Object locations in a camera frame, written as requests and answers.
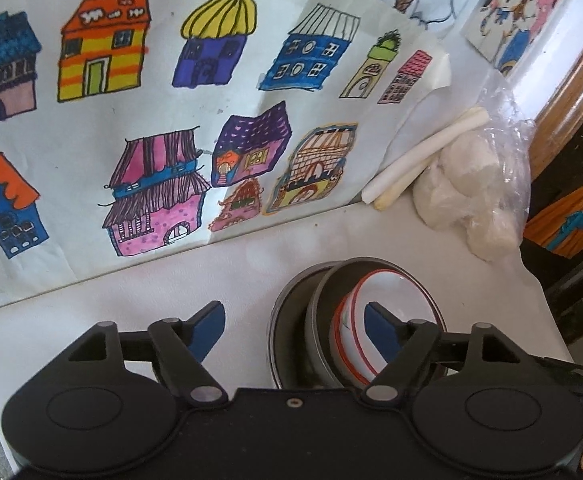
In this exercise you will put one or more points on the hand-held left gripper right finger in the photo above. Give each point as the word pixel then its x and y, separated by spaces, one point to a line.
pixel 379 332

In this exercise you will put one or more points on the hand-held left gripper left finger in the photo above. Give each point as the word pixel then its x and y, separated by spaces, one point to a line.
pixel 209 332

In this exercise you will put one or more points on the plain white red-rimmed bowl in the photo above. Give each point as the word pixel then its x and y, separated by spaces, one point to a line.
pixel 339 340

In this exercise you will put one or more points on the white bowl with pink print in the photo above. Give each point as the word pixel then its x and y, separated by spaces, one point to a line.
pixel 396 295

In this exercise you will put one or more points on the steel bowl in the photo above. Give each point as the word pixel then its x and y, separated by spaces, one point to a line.
pixel 321 330

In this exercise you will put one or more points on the dark metal bowl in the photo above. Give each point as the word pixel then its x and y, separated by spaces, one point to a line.
pixel 273 330

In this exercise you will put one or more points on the white printed tablecloth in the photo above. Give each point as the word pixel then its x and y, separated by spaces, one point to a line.
pixel 171 270

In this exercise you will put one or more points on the cream stick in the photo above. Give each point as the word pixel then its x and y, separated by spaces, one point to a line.
pixel 401 187

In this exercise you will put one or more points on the painting of orange dress figure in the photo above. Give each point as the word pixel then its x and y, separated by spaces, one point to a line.
pixel 561 225

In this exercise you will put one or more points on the white stick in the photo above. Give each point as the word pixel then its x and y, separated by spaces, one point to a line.
pixel 421 155

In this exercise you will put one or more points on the clear bag of white buns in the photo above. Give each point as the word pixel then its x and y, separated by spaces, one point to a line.
pixel 466 165

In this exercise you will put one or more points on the colourful houses drawing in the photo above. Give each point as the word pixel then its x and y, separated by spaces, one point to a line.
pixel 121 110

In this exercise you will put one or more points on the drawing of figure with teddy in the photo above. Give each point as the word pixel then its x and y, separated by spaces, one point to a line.
pixel 516 35

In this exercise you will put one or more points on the wooden door frame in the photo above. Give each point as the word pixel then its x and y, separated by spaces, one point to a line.
pixel 571 110

